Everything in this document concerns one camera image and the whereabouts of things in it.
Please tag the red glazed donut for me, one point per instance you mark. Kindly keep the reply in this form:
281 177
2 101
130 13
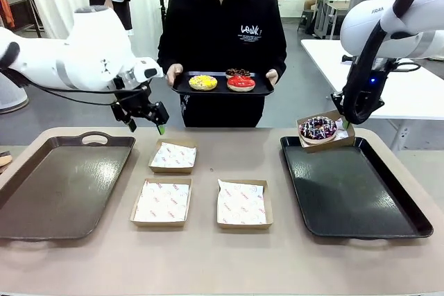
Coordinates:
241 82

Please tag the person's left forearm black sleeve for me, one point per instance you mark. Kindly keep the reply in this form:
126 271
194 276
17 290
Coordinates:
279 57

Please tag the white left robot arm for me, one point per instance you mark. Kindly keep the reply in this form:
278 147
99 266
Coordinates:
86 53

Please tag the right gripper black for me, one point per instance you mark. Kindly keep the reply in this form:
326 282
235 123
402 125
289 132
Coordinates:
373 89

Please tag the brown cardboard food box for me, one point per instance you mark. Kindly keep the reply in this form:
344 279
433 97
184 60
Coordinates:
329 147
171 170
157 224
243 226

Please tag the small black serving tray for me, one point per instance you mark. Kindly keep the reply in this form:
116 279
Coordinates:
222 91

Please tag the person's right forearm black sleeve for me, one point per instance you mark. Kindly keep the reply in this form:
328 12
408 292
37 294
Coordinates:
168 53

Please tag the orange hanging garment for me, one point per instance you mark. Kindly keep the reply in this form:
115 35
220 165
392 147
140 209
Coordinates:
7 8

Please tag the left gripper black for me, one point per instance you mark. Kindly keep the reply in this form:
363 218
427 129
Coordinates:
133 100

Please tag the person's right hand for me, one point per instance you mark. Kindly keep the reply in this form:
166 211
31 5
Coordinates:
175 70

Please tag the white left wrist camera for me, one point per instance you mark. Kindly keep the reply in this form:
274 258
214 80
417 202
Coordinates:
147 69

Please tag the yellow glazed donut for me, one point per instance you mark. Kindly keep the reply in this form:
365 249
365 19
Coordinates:
203 82

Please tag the person's left hand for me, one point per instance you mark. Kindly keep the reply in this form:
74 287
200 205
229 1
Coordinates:
273 75

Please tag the white table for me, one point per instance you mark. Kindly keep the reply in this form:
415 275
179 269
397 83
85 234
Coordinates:
409 91

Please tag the metal frame workbench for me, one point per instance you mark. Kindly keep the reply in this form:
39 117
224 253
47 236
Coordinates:
329 15

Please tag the chocolate donut with coloured sprinkles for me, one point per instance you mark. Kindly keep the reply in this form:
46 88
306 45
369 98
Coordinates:
317 129

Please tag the person in black clothes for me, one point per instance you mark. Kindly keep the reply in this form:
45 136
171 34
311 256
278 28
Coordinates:
222 25

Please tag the chocolate donut with nut bits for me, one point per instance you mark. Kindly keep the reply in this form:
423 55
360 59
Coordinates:
237 72

